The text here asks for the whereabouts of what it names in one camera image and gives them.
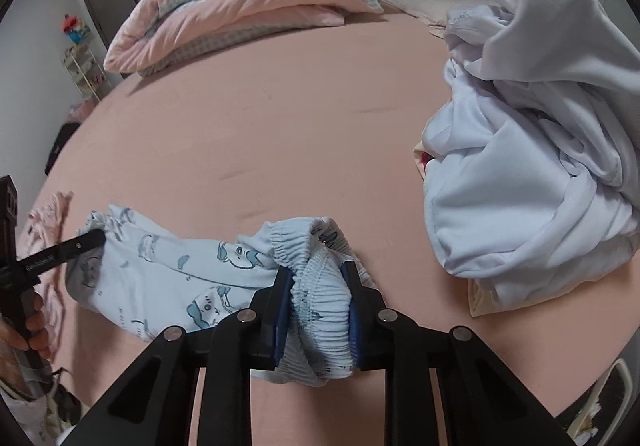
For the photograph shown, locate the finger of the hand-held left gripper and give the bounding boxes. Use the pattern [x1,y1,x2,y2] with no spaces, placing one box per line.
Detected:
[10,228,108,277]

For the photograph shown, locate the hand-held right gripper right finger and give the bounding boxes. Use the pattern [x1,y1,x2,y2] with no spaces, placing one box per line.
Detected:
[341,260,576,446]

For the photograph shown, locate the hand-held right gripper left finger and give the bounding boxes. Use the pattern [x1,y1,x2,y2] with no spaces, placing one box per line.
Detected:
[60,268,295,446]

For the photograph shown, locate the light blue whale-print pants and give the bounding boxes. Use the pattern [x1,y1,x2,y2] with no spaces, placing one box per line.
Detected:
[65,205,378,388]

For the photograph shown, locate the person's left hand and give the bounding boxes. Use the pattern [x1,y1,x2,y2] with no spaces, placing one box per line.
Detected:
[0,293,53,362]

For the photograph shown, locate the pink printed pajama garment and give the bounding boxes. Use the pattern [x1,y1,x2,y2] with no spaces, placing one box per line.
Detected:
[22,191,76,367]

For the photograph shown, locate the black bag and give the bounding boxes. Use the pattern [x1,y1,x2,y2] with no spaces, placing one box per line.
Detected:
[45,122,81,177]

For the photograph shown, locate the pink bundle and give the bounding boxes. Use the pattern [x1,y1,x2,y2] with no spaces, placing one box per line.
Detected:
[67,100,101,127]

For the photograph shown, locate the bed with pink sheet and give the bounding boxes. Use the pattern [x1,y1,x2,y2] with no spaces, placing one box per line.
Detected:
[10,6,631,446]

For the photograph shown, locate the white shelf rack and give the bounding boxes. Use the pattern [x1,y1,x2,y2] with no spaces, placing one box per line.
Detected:
[62,43,112,101]

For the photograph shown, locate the colourful plush toy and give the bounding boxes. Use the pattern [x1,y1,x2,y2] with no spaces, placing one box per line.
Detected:
[61,14,91,46]

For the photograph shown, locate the white garment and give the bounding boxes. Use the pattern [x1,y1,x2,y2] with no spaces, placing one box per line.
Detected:
[422,0,640,309]

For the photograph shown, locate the folded pink quilt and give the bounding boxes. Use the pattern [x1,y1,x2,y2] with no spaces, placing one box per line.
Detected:
[102,0,387,76]

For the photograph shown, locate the beige blanket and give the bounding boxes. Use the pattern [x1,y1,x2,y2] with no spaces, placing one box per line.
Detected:
[372,0,496,39]

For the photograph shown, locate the white plastic frame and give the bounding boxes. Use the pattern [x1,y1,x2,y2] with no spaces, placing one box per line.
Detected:
[570,358,635,446]

